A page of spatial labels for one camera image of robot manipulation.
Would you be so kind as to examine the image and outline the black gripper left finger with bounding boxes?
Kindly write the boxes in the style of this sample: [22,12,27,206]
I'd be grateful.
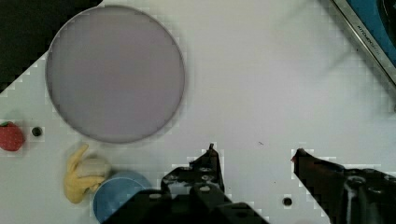
[103,145,270,224]

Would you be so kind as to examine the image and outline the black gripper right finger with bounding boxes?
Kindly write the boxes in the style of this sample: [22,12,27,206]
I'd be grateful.
[291,148,396,224]

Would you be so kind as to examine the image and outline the blue cup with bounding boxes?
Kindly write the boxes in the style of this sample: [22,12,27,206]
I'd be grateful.
[92,171,152,224]

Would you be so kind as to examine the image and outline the yellow plush chicken toy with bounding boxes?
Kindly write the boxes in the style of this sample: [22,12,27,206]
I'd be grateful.
[64,144,111,204]

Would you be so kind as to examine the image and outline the round grey plate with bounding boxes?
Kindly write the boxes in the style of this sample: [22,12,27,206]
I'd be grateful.
[46,6,186,144]

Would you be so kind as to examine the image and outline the silver toaster oven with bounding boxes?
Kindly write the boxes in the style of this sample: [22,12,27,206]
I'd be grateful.
[328,0,396,93]

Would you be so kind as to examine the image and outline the red toy strawberry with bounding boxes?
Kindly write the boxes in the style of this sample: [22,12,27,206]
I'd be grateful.
[0,121,25,152]

